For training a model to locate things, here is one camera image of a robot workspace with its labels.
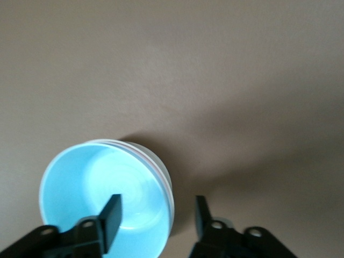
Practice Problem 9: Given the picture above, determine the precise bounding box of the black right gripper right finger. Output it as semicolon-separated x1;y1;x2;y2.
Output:
188;195;298;258

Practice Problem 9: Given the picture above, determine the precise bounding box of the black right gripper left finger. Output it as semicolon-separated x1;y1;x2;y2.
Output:
0;193;122;258

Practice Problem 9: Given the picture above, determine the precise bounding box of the blue bowl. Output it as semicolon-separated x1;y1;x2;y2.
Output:
39;141;170;258

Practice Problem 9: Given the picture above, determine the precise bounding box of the brown table cover sheet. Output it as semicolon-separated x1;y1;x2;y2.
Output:
0;0;344;258

